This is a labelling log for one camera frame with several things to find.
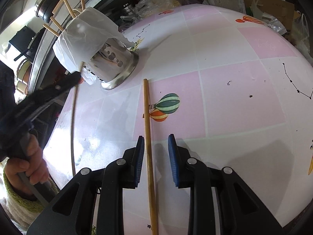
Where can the left forearm fleece sleeve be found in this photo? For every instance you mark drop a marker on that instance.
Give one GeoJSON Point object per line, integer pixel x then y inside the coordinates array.
{"type": "Point", "coordinates": [21, 212]}

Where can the left hand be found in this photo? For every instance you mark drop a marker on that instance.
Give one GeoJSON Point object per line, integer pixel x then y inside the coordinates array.
{"type": "Point", "coordinates": [35, 169]}

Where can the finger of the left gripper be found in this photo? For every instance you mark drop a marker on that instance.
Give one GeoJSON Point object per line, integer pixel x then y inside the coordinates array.
{"type": "Point", "coordinates": [52, 92]}

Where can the enamel basin stack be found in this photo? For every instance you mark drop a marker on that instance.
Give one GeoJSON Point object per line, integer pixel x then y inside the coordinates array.
{"type": "Point", "coordinates": [23, 76]}

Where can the black frying pan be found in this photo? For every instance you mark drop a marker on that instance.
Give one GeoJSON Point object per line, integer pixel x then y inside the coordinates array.
{"type": "Point", "coordinates": [31, 50]}

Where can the floor plastic bags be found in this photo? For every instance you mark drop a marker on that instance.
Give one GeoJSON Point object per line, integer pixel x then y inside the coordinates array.
{"type": "Point", "coordinates": [298, 36]}

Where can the yellow food bag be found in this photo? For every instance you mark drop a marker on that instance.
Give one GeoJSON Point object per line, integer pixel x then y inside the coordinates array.
{"type": "Point", "coordinates": [156, 5]}

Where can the pink tablecloth table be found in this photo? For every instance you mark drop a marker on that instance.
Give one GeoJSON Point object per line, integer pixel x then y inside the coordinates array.
{"type": "Point", "coordinates": [245, 102]}

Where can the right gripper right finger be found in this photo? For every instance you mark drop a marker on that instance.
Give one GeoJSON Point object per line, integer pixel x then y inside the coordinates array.
{"type": "Point", "coordinates": [218, 198]}

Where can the cardboard box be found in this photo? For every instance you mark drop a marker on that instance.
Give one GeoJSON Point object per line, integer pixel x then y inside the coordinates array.
{"type": "Point", "coordinates": [282, 10]}

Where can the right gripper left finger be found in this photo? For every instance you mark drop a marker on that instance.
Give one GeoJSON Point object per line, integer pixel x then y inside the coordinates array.
{"type": "Point", "coordinates": [92, 201]}

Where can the white plastic bag liner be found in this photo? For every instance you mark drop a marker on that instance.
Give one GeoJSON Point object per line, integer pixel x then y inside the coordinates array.
{"type": "Point", "coordinates": [84, 36]}

